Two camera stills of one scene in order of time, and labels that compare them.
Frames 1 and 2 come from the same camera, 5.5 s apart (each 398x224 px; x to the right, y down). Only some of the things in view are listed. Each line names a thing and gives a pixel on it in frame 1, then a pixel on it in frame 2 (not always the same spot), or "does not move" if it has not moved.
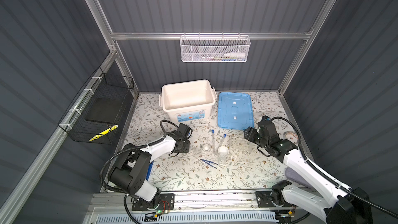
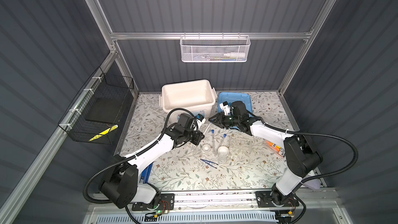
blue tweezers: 210,162 does not move
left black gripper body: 185,147 → 190,136
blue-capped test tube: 213,141 does not move
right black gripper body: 253,135 → 226,121
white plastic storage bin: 188,101 does not move
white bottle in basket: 241,54 does not move
